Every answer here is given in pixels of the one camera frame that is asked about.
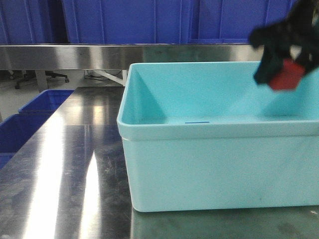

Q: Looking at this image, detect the blue crate upper left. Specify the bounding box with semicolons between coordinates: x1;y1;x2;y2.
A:
0;0;68;45

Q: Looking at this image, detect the blue bin lower far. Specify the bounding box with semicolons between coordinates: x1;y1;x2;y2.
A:
18;90;74;114

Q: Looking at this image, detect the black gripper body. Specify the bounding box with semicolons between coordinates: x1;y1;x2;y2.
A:
249;0;319;58

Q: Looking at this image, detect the blue bin lower near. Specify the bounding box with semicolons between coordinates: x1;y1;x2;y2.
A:
0;114;50;168

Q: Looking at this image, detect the blue crate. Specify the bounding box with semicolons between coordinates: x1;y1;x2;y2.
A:
188;0;295;44
0;0;68;45
62;0;193;45

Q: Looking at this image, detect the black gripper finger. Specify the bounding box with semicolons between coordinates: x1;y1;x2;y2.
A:
294;46;319;76
254;47;283;85

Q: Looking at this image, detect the blue crate upper right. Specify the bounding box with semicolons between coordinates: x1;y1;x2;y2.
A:
188;0;295;44

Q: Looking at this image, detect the red cube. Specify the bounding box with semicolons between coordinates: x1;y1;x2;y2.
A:
267;59;306;91

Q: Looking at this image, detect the stainless steel shelf rail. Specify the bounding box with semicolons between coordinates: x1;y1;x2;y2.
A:
0;44;263;70

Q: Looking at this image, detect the white table frame leg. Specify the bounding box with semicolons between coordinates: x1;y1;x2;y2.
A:
84;70;128;86

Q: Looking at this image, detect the black office chair base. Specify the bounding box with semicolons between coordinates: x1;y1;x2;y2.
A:
14;70;69;89

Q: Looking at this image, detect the light teal plastic bin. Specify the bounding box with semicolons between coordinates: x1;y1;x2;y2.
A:
117;62;319;212

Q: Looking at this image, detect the blue crate upper middle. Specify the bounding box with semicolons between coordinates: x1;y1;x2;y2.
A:
62;0;193;45

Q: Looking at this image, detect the blue bin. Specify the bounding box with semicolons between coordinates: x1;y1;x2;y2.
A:
18;90;74;114
0;114;50;168

